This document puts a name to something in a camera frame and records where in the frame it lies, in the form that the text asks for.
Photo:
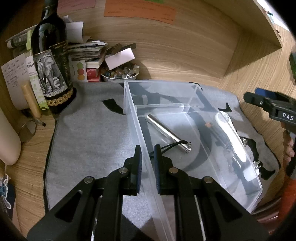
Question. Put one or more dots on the pink paper note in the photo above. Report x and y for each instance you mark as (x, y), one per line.
(65, 6)

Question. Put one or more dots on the clear plastic storage box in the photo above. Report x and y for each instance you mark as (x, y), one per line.
(199, 181)

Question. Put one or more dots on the white folded card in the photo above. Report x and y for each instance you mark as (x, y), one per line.
(120, 58)

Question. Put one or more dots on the right hand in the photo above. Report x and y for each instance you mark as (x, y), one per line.
(288, 144)

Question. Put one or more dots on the orange paper note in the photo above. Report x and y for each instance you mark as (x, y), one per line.
(141, 9)

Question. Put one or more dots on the orange sleeve forearm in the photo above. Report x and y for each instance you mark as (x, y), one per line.
(287, 200)

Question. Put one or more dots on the white handwritten note paper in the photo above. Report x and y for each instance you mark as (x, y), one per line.
(15, 73)

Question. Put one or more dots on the dark wine bottle elephant label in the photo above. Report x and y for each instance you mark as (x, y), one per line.
(50, 54)

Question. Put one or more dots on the stack of books and papers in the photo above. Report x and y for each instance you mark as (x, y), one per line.
(86, 59)

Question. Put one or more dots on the beige cylindrical tube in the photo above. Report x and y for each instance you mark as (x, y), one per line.
(31, 99)

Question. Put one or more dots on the silver metal flashlight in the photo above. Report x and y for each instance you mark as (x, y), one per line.
(184, 145)

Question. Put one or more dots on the grey mat with black pattern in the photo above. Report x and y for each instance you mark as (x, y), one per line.
(92, 138)

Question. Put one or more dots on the white bowl of trinkets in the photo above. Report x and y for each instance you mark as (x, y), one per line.
(127, 71)

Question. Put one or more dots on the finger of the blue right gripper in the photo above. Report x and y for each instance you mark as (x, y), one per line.
(270, 94)

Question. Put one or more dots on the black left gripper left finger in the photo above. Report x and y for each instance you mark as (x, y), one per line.
(134, 172)

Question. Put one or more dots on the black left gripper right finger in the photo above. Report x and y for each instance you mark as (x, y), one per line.
(162, 165)

